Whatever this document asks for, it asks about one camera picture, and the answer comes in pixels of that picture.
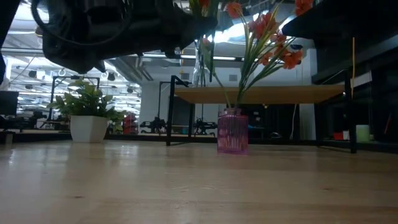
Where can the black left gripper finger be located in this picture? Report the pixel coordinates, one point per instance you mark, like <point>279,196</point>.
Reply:
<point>200,26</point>

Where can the orange-red artificial flower bunch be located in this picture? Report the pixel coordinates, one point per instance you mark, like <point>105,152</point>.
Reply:
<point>261,26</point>

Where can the pink ribbed glass vase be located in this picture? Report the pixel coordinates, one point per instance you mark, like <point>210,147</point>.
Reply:
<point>233,137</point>

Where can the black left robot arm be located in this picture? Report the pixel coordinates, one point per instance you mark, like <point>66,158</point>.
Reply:
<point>4,31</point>

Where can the black background robot arm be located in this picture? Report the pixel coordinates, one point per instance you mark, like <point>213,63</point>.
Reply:
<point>205,124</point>
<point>154,125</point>

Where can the wooden shelf with black legs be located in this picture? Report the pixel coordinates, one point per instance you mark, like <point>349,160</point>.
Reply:
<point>280,95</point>

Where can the long light strip bar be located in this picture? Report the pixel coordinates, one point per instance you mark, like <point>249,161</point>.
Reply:
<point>224,58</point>

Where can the clear glass vase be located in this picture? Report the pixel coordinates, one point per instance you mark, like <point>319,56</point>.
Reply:
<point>197,77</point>

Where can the red rack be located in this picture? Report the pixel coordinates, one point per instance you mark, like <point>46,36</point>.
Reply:
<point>130,123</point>

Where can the green plant in white pot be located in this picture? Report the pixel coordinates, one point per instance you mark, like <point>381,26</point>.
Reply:
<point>88,127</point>

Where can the small red box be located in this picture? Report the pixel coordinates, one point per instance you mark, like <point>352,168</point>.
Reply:
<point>338,136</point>

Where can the black monitor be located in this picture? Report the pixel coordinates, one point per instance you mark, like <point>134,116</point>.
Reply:
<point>8,103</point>

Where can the black aluminium table frame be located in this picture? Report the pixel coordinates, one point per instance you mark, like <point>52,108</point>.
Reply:
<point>31,137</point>

